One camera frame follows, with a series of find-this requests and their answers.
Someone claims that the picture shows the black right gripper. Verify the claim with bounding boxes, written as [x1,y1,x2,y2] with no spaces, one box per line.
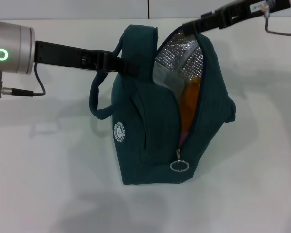
[182,0,291,34]

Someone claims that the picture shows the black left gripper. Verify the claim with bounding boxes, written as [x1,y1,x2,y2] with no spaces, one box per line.
[35,40,143,76]

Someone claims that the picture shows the clear plastic container blue seal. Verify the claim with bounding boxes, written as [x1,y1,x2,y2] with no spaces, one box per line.
[152,67,185,91]

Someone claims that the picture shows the dark teal insulated lunch bag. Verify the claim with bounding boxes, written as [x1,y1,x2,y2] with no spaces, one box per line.
[88,24,237,186]

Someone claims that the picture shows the yellow banana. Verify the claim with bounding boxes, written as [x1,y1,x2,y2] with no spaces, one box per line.
[181,77,201,133]

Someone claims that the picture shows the grey right arm cable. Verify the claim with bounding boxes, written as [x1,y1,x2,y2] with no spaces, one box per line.
[261,2,291,37]

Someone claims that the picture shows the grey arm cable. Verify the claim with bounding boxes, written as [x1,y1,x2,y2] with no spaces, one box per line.
[261,2,291,37]
[0,63,46,99]

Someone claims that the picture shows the grey left arm cable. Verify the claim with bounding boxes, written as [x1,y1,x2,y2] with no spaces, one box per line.
[0,63,46,99]

